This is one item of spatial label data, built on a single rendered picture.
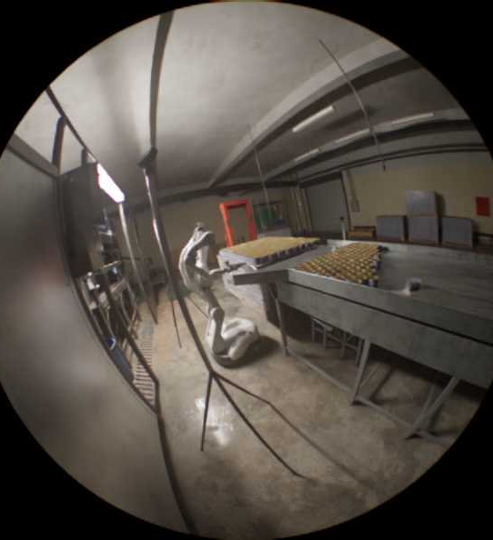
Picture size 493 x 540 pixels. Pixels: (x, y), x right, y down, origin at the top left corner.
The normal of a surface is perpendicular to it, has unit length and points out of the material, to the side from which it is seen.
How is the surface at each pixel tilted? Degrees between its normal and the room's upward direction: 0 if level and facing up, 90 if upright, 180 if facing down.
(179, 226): 90
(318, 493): 0
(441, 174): 90
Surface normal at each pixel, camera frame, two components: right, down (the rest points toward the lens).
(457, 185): -0.87, 0.30
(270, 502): -0.21, -0.94
